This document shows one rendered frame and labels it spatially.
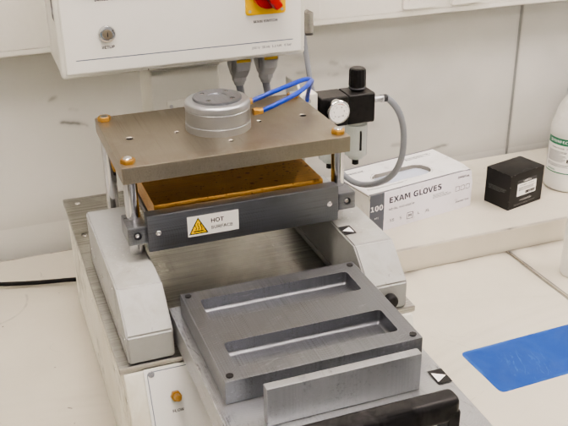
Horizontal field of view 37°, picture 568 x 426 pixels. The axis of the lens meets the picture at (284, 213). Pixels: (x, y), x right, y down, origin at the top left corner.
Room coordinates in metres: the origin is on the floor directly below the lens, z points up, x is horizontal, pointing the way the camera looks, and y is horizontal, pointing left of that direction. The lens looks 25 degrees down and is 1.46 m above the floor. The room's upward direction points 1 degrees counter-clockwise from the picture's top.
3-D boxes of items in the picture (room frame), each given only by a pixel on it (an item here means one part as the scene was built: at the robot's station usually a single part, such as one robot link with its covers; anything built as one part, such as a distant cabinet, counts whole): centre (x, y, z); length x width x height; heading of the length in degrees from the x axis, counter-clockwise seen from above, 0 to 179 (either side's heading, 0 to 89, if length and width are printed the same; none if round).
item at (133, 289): (0.87, 0.18, 0.96); 0.25 x 0.05 x 0.07; 20
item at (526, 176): (1.45, -0.42, 0.83); 0.09 x 0.06 x 0.07; 124
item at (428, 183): (1.42, -0.21, 0.83); 0.23 x 0.12 x 0.07; 120
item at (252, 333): (0.74, -0.01, 0.98); 0.20 x 0.17 x 0.03; 110
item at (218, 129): (1.02, 0.07, 1.08); 0.31 x 0.24 x 0.13; 110
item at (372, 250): (0.96, -0.08, 0.96); 0.26 x 0.05 x 0.07; 20
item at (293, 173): (0.99, 0.07, 1.07); 0.22 x 0.17 x 0.10; 110
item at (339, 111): (1.18, -0.09, 1.05); 0.15 x 0.05 x 0.15; 110
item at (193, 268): (1.02, 0.09, 0.93); 0.46 x 0.35 x 0.01; 20
